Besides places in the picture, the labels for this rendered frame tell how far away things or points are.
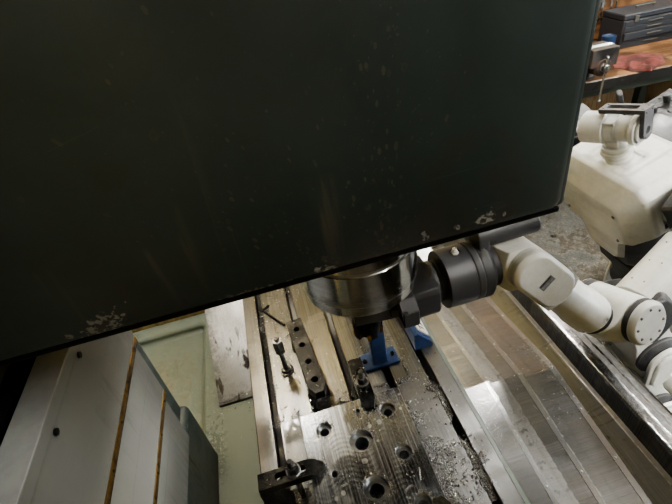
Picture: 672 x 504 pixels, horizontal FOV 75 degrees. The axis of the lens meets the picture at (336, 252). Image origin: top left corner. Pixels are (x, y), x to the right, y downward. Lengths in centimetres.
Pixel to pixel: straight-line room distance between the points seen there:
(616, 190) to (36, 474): 108
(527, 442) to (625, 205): 61
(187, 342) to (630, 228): 154
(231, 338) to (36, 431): 105
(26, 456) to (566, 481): 108
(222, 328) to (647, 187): 132
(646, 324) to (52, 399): 87
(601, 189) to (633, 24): 260
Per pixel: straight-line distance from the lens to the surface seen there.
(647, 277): 93
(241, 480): 144
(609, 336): 87
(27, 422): 69
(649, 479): 141
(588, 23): 44
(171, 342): 194
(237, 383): 159
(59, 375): 72
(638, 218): 109
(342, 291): 52
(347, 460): 97
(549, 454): 129
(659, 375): 173
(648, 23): 372
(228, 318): 167
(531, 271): 66
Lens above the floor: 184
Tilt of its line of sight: 37 degrees down
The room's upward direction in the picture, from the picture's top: 11 degrees counter-clockwise
